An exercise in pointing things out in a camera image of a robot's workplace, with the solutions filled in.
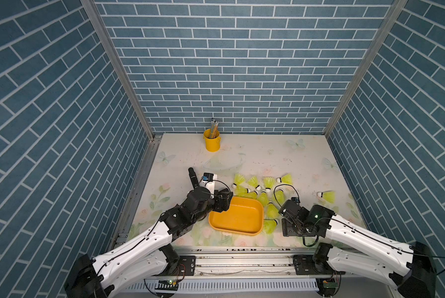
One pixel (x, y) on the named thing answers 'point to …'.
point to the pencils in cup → (214, 128)
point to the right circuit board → (330, 285)
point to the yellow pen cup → (212, 139)
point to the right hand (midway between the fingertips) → (290, 230)
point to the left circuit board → (167, 284)
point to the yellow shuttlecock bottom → (270, 225)
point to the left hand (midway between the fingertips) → (231, 195)
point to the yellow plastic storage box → (244, 216)
